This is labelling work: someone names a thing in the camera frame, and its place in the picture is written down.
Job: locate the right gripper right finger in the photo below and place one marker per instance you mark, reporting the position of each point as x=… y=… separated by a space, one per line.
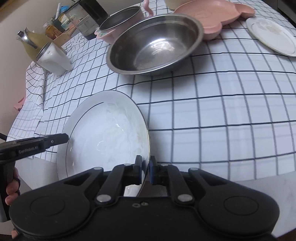
x=172 y=179

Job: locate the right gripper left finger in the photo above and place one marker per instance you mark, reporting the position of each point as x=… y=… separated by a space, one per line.
x=114 y=182

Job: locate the large white ceramic plate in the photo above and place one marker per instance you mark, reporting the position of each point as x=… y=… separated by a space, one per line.
x=105 y=130

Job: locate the large stainless steel bowl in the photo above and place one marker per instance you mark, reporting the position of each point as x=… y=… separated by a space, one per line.
x=155 y=45

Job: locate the pink steel-lined handled bowl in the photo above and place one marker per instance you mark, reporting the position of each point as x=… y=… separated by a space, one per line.
x=118 y=23

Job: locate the pink bear-shaped plate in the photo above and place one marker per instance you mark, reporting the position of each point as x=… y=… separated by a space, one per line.
x=213 y=15

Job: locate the small white ceramic plate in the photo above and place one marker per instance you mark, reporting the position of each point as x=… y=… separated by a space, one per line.
x=272 y=35

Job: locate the cream round bowl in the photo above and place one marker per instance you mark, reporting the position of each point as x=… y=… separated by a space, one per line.
x=174 y=4

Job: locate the person left hand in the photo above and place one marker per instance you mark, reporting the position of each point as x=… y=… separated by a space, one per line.
x=12 y=188

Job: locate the checkered white tablecloth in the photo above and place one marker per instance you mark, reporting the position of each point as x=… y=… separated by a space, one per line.
x=229 y=110

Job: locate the wooden desk organizer box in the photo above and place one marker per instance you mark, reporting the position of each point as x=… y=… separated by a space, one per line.
x=59 y=28

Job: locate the black glass electric kettle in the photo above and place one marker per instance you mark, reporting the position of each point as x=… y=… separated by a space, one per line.
x=87 y=16

